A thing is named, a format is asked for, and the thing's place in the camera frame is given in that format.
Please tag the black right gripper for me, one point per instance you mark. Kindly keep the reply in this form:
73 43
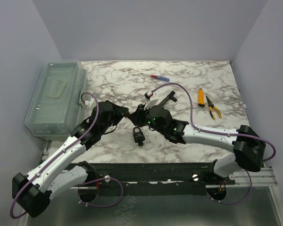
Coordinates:
137 117

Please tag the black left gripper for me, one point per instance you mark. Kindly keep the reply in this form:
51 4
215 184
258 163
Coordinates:
119 112

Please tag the black padlock with key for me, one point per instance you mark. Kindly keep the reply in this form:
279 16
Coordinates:
138 136

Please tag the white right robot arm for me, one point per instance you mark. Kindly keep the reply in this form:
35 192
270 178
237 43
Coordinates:
245 146

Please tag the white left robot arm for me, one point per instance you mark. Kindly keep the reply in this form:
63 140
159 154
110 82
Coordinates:
35 190

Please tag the red blue screwdriver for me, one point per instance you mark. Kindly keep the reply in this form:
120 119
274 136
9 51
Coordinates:
156 77

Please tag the clear green plastic toolbox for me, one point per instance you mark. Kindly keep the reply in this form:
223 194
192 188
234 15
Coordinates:
56 107

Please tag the orange utility knife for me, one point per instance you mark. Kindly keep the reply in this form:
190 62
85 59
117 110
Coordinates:
201 102

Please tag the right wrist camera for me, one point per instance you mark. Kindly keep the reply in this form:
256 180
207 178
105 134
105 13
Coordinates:
152 100

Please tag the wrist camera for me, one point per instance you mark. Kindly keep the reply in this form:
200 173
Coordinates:
89 100
152 100

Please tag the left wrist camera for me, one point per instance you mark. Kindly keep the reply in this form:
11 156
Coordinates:
89 100

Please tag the black T-handle tool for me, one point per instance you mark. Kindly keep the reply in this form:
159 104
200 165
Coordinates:
170 96

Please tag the yellow handled pliers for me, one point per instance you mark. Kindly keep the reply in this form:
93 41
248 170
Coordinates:
213 108

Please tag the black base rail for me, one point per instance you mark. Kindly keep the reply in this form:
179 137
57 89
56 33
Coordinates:
152 179

